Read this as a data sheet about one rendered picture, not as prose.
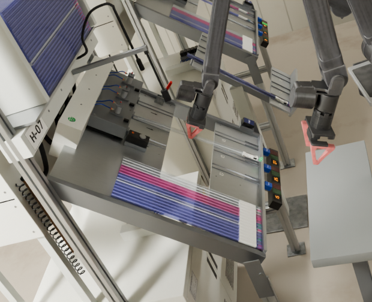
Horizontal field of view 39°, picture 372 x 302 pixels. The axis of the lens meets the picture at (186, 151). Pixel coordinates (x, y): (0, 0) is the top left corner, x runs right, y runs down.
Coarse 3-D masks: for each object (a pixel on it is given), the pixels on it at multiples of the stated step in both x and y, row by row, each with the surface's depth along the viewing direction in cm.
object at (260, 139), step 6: (258, 138) 219; (258, 144) 215; (258, 150) 212; (264, 186) 191; (264, 192) 189; (264, 198) 186; (264, 204) 183; (264, 210) 181; (264, 216) 178; (264, 222) 176; (264, 228) 173; (264, 234) 171; (264, 240) 169; (264, 246) 166
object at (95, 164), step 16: (144, 96) 211; (144, 112) 203; (160, 112) 207; (144, 128) 195; (160, 128) 199; (80, 144) 174; (96, 144) 177; (112, 144) 180; (160, 144) 191; (64, 160) 165; (80, 160) 168; (96, 160) 171; (112, 160) 174; (144, 160) 180; (160, 160) 184; (64, 176) 160; (80, 176) 162; (96, 176) 165; (112, 176) 168
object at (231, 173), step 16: (224, 128) 216; (224, 144) 207; (240, 144) 211; (256, 144) 216; (224, 160) 199; (240, 160) 203; (256, 160) 207; (224, 176) 191; (240, 176) 194; (256, 176) 198; (224, 192) 184; (240, 192) 187; (256, 192) 191
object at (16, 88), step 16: (80, 0) 194; (0, 16) 140; (0, 32) 140; (0, 48) 143; (16, 48) 143; (80, 48) 183; (0, 64) 146; (16, 64) 145; (0, 80) 149; (16, 80) 148; (32, 80) 148; (0, 96) 152; (16, 96) 151; (32, 96) 151; (48, 96) 153; (16, 112) 154; (32, 112) 150; (16, 128) 146; (32, 128) 148; (48, 128) 156; (256, 128) 225; (32, 144) 146; (128, 224) 215; (288, 256) 258; (256, 272) 162; (256, 288) 167
